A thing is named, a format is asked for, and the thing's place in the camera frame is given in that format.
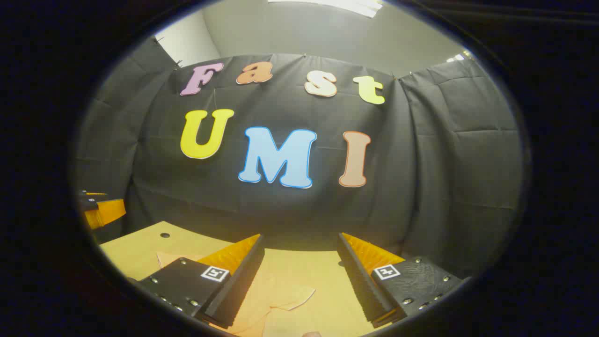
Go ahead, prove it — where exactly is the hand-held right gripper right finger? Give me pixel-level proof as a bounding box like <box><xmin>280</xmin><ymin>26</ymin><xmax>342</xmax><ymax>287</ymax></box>
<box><xmin>336</xmin><ymin>232</ymin><xmax>469</xmax><ymax>329</ymax></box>

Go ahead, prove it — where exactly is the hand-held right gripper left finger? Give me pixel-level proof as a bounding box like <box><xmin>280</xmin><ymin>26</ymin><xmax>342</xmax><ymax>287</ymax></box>
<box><xmin>136</xmin><ymin>234</ymin><xmax>266</xmax><ymax>329</ymax></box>

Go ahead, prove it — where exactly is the orange collared T-shirt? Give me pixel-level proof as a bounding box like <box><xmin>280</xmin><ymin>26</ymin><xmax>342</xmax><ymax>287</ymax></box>
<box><xmin>157</xmin><ymin>252</ymin><xmax>317</xmax><ymax>337</ymax></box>

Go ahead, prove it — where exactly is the black backdrop cloth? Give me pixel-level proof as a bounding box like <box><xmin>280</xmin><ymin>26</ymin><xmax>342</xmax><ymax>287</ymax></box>
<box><xmin>74</xmin><ymin>37</ymin><xmax>526</xmax><ymax>281</ymax></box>

